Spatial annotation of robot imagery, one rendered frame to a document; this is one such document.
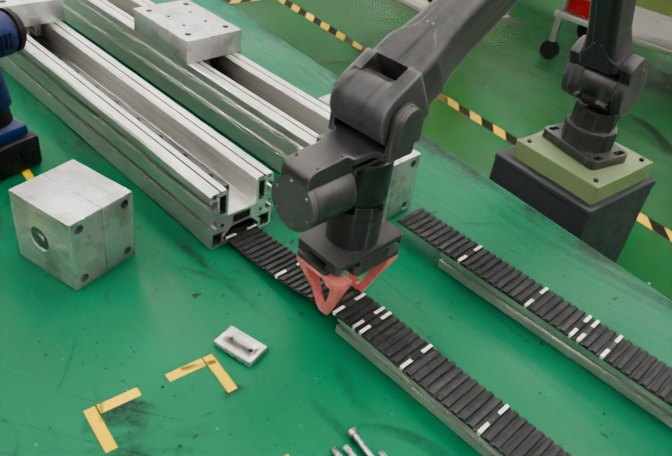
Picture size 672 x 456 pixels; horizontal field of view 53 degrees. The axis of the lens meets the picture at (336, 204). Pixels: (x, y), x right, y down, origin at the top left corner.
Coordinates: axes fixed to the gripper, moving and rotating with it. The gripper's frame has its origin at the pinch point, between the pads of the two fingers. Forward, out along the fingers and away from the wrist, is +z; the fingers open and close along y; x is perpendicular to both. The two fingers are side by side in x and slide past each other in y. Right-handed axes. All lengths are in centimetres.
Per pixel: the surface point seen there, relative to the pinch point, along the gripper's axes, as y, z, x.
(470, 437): 1.9, 2.1, 20.7
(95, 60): -2, -5, -59
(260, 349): 10.7, 2.5, -1.0
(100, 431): 28.4, 3.4, -2.9
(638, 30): -308, 52, -83
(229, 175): -2.4, -2.5, -24.1
